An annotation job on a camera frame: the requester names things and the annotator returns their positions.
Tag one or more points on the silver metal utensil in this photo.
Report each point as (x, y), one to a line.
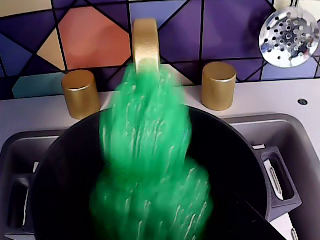
(273, 176)

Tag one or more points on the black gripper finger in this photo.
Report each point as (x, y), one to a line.
(247, 222)

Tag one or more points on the dark gray pot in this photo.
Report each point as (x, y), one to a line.
(230, 155)

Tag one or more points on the gray toy kitchen sink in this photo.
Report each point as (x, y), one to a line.
(295, 140)

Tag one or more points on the shiny metal skimmer spoon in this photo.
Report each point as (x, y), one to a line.
(287, 37)

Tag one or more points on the gold cylindrical faucet knob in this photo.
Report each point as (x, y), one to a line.
(218, 86)
(80, 93)

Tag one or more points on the gold toy faucet spout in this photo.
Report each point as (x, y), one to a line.
(146, 42)

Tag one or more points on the small black round button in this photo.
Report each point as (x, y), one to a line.
(303, 101)

